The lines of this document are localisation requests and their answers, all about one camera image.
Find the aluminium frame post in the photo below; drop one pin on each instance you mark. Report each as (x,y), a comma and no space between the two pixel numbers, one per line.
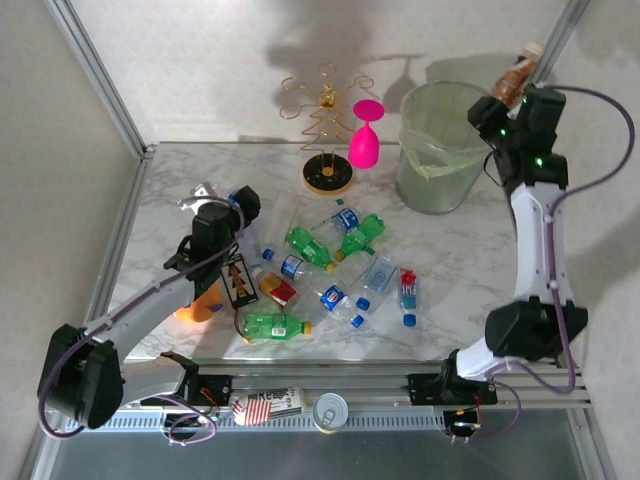
(100,75)
(561,35)

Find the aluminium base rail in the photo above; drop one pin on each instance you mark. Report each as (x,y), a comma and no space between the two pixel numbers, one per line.
(380,390)

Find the aluminium side rail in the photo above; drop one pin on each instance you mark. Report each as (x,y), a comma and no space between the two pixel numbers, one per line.
(596,440)
(121,225)

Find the brown bottle white cap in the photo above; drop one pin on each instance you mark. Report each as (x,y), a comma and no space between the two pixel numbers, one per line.
(515,75)

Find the clear bottle pale blue label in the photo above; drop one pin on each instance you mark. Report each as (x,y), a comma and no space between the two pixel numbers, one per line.
(378,277)

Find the silver tin can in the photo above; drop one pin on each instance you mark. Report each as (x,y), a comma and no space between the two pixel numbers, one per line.
(330,412)

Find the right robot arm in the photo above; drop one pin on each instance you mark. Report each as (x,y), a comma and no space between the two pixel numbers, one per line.
(535,250)

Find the clear bottle blue script label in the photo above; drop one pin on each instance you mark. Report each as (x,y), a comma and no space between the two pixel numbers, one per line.
(347,218)

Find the black card yellow figure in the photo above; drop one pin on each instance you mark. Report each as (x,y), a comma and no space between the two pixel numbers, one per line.
(240,282)

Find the white pouch flag print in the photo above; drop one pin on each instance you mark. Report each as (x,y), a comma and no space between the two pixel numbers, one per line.
(270,402)

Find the clear bottle red yellow label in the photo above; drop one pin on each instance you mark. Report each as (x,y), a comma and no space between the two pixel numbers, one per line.
(280,290)

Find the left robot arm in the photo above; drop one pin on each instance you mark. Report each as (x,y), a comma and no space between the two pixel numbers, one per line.
(140,305)

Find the translucent waste bin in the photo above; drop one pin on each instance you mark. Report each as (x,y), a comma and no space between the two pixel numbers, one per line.
(435,195)

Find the green bottle yellow cap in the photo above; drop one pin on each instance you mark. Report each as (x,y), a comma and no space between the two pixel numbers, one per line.
(307,247)
(362,232)

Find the orange plush toy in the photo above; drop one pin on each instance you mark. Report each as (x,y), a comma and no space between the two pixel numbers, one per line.
(200,310)

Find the clear bottle green cap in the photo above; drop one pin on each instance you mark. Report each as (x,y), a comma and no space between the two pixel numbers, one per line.
(320,212)

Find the green bottle white barcode label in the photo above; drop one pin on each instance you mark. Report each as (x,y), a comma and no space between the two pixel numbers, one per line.
(265,326)

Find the small control board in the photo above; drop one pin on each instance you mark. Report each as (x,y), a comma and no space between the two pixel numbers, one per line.
(462,425)

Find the plain clear bottle blue cap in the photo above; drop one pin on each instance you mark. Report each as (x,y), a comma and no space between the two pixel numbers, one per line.
(233,198)

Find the pink wine glass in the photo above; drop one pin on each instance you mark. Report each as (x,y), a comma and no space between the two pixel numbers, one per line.
(363,147)

